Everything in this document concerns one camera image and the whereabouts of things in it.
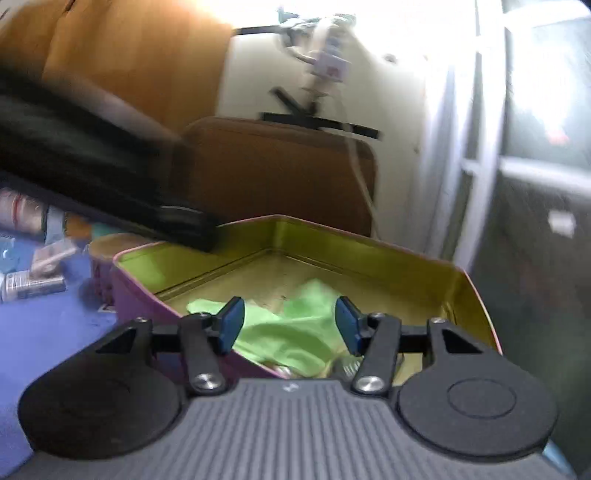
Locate white power cable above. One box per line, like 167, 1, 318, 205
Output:
331, 91, 385, 241

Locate round tin can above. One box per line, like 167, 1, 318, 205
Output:
87, 233, 152, 307

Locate green soft cloth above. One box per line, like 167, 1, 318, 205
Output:
185, 278, 349, 379

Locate pink macaron biscuit tin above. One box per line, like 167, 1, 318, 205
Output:
110, 214, 504, 386

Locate brown woven chair back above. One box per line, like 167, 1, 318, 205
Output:
170, 117, 373, 236

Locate white power strip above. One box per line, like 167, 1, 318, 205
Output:
276, 13, 357, 93

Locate blue table cloth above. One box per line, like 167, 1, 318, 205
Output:
1, 255, 116, 477

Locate small printed packets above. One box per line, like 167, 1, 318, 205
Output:
1, 238, 78, 303

